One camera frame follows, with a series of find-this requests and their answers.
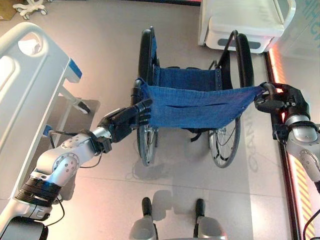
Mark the white hospital bed blue corners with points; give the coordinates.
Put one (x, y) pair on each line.
(27, 95)

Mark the silver robot leg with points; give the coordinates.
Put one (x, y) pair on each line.
(143, 225)
(207, 225)

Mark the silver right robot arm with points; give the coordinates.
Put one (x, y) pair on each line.
(303, 140)

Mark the white printed partition panel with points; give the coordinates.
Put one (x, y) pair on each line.
(306, 27)

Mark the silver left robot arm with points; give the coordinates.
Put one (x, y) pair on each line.
(62, 162)

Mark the brown cardboard box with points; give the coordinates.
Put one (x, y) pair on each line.
(6, 8)

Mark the silver left robot leg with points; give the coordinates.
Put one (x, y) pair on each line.
(143, 225)

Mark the white wheeled stand base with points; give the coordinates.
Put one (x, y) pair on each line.
(31, 8)

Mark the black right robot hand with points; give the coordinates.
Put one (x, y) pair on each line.
(292, 100)

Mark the blue fabric black wheelchair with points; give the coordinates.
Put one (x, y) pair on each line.
(192, 105)

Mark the silver right robot leg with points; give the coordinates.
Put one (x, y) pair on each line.
(207, 225)

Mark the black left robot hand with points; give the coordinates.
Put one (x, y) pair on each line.
(122, 120)

